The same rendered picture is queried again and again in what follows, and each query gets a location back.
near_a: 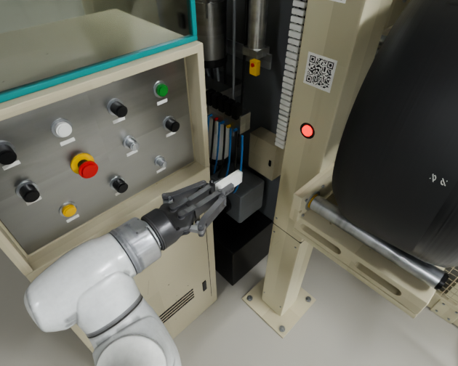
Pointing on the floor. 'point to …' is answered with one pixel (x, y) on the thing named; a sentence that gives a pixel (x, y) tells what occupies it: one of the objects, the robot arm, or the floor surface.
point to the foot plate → (282, 323)
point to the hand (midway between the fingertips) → (229, 183)
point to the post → (318, 125)
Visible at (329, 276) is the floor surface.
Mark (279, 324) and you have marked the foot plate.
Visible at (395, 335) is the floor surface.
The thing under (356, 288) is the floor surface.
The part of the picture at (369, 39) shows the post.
